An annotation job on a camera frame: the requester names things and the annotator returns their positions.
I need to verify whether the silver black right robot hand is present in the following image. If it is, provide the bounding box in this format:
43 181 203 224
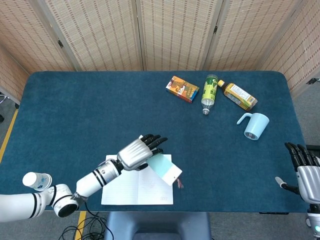
274 142 320 205

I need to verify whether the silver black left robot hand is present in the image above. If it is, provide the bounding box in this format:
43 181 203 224
116 133 169 173

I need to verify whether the light blue tasselled bookmark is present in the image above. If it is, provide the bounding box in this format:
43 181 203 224
147 153 185 189

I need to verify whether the white notebook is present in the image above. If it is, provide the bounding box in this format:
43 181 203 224
100 154 174 206

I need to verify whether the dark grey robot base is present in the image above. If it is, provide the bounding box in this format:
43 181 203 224
103 211 212 240

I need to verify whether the dark blue table cloth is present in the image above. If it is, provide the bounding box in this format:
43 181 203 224
0 70 311 213

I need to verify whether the yellow floor tape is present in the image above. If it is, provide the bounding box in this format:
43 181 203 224
0 109 19 162
74 211 87 240

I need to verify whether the orange snack carton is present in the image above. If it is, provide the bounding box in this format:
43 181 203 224
165 75 200 104

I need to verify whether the clear bottle with green label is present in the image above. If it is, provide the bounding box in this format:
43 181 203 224
201 74 218 116

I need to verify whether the white paper cup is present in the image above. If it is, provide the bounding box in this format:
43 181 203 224
22 171 53 193

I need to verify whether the yellow tea bottle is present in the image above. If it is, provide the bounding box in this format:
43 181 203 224
217 79 258 112

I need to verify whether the woven folding screen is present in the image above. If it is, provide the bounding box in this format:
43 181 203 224
0 0 320 106

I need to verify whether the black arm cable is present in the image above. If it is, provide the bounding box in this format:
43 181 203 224
61 197 112 240

